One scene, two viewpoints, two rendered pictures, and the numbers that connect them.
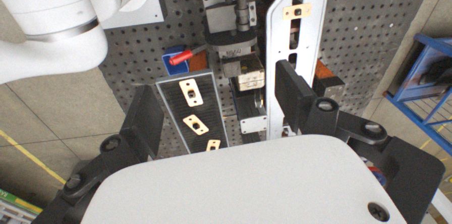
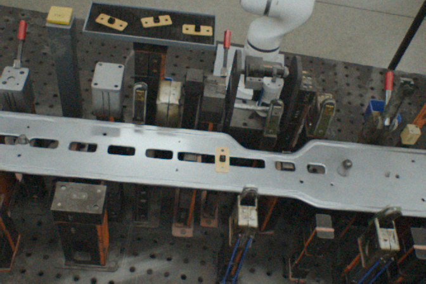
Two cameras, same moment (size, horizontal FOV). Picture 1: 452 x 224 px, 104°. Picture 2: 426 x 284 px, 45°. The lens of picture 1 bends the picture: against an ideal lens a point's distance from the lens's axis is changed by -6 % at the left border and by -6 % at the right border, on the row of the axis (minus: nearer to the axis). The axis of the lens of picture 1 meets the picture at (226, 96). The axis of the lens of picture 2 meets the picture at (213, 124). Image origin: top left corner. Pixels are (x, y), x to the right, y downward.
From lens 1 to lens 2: 1.25 m
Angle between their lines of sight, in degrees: 57
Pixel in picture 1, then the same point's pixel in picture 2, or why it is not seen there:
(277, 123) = (46, 130)
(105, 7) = (260, 31)
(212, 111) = (168, 36)
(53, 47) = not seen: outside the picture
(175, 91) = (202, 22)
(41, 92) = not seen: outside the picture
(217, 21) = (253, 60)
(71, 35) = not seen: outside the picture
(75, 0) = (283, 4)
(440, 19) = not seen: outside the picture
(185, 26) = not seen: hidden behind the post
